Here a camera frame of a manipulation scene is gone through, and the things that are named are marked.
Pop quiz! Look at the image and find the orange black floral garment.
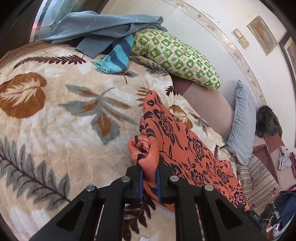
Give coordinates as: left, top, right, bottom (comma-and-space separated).
128, 90, 250, 209

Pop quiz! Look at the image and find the striped floral bed sheet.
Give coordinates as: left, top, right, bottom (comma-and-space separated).
237, 155, 281, 214

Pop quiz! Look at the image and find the light blue pillow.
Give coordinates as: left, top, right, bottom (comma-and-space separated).
226, 80, 256, 166

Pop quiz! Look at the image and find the cream leaf pattern blanket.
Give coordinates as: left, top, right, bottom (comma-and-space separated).
0, 41, 239, 241

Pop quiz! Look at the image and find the dark furry cushion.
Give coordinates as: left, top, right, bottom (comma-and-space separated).
255, 105, 282, 138

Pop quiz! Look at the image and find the pink quilted mattress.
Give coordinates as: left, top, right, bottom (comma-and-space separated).
171, 75, 234, 141

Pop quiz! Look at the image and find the blue turquoise striped garment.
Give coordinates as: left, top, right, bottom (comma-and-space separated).
94, 33, 135, 74

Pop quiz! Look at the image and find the green white checkered pillow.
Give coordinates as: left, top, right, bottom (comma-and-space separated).
131, 28, 221, 90

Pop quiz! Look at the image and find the grey-blue knit sweater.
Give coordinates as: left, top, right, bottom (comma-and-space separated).
41, 11, 167, 58

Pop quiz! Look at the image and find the beige wall switch plate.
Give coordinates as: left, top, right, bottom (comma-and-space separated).
232, 28, 249, 49

